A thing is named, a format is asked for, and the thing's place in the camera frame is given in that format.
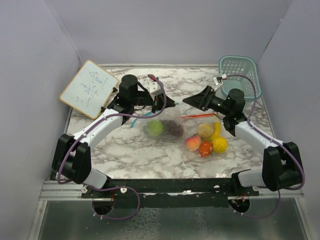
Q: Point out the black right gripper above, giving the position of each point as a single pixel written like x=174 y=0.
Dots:
x=202 y=100

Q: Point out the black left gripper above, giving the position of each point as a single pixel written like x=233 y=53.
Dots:
x=169 y=102

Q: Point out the blue zip clear bag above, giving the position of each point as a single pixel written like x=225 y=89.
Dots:
x=170 y=113

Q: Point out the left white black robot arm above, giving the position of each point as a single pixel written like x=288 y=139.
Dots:
x=72 y=158

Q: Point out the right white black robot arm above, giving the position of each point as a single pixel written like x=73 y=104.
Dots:
x=281 y=161

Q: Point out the green fake spiky fruit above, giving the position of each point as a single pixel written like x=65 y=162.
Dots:
x=154 y=128

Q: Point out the fake tan pear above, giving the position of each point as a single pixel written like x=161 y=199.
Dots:
x=205 y=130

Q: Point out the fake yellow banana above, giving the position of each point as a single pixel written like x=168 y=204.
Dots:
x=216 y=131

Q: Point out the orange zip clear bag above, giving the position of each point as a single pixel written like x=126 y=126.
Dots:
x=191 y=123

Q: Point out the fake pink peach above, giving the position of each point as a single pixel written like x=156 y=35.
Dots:
x=193 y=143

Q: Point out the fake orange tomato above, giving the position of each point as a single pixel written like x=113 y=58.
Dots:
x=205 y=148

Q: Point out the fake yellow lemon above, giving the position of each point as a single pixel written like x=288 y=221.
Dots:
x=219 y=144

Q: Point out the teal plastic basket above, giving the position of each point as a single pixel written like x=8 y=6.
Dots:
x=246 y=78

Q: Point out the yellow framed whiteboard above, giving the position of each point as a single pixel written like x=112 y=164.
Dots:
x=89 y=89

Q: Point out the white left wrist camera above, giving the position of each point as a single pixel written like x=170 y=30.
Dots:
x=155 y=89

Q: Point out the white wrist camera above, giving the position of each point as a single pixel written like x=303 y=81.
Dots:
x=218 y=80
x=155 y=89

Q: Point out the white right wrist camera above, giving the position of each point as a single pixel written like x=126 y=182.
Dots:
x=218 y=80

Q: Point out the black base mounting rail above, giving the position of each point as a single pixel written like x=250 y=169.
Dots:
x=127 y=193

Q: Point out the aluminium extrusion rail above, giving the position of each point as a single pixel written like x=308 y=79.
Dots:
x=52 y=191

